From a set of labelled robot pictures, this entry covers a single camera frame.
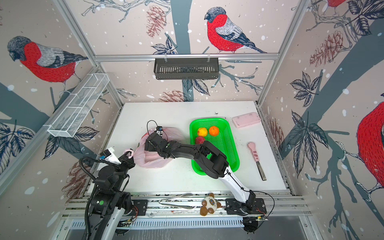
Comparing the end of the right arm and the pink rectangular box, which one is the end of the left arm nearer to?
the end of the right arm

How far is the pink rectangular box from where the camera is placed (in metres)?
1.08

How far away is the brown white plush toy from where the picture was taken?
2.38ft

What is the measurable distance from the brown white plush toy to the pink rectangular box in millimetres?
515

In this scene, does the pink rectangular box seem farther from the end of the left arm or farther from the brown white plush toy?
the end of the left arm
